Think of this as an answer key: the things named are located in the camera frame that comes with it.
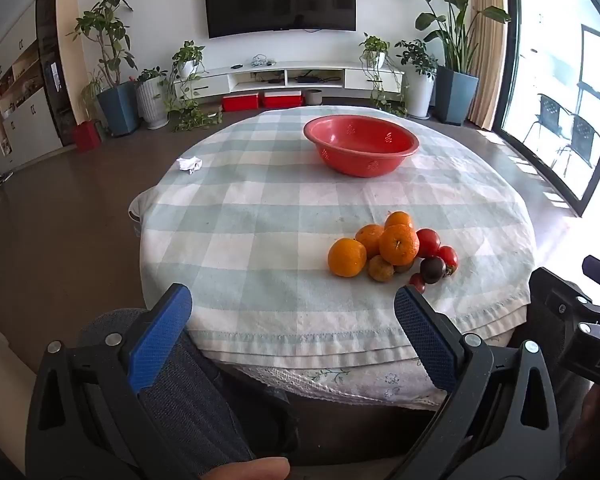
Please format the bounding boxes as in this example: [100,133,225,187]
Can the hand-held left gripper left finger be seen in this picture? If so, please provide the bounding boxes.
[25,283,193,480]

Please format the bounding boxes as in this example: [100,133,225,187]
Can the red floor bin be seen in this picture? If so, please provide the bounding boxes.
[74,121,102,152]

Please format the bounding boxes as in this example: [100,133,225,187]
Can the trailing vine plant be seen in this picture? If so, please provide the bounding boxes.
[359,33,409,113]

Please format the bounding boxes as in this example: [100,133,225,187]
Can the dark blue tapered pot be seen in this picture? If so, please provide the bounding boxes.
[434,65,480,126]

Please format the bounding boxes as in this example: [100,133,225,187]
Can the blue square plant pot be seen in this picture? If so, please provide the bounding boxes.
[97,82,140,137]

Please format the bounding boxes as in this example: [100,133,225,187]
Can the large orange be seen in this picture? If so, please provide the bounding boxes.
[328,238,368,278]

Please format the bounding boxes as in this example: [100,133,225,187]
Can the bushy green plant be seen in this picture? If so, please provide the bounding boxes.
[395,39,439,79]

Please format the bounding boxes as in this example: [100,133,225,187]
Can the white floral under cloth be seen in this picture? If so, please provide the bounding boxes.
[230,355,453,409]

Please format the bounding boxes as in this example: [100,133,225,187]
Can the red storage box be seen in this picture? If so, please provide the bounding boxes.
[263,91,302,109]
[223,94,259,112]

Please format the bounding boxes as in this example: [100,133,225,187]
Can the tall leafy tree plant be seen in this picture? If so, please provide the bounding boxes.
[69,0,137,92]

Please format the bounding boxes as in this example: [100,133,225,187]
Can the large dark purple plum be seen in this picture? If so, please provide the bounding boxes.
[419,256,448,285]

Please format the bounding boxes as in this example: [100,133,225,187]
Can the white television cabinet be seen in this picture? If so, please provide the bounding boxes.
[174,61,406,107]

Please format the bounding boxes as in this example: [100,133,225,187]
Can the person's left hand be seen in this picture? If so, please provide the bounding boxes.
[200,456,291,480]

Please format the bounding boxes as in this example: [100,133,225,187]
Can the trailing pothos plant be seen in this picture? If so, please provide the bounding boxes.
[166,41,224,132]

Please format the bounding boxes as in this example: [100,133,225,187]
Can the small green plant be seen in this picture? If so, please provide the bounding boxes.
[137,66,168,86]

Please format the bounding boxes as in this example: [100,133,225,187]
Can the red plastic colander bowl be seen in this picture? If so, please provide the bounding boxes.
[303,114,421,178]

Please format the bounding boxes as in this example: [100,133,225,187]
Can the large broad-leaf plant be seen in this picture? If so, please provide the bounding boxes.
[387,0,512,74]

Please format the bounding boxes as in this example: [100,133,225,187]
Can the black sliding glass door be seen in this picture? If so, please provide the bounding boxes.
[500,0,600,218]

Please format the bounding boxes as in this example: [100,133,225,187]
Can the tall white plant pot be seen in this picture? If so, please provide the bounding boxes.
[406,72,435,120]

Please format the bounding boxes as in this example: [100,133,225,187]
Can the black outdoor chair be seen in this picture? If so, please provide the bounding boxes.
[555,114,600,177]
[522,94,564,151]

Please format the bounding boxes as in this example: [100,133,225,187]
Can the white wall cabinet unit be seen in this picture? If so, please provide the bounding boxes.
[0,5,63,181]

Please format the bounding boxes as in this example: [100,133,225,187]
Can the white ribbed plant pot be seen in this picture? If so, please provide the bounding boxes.
[136,79,170,130]

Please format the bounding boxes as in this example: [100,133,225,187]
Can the red tomato with green calyx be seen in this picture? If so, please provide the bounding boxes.
[436,245,459,277]

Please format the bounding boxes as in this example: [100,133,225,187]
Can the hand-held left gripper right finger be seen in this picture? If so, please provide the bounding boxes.
[387,285,561,480]

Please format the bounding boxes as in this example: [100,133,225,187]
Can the beige curtain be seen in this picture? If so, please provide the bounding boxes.
[467,0,512,131]

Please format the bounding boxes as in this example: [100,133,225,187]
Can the dark glass display cabinet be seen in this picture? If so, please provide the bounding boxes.
[35,0,79,147]

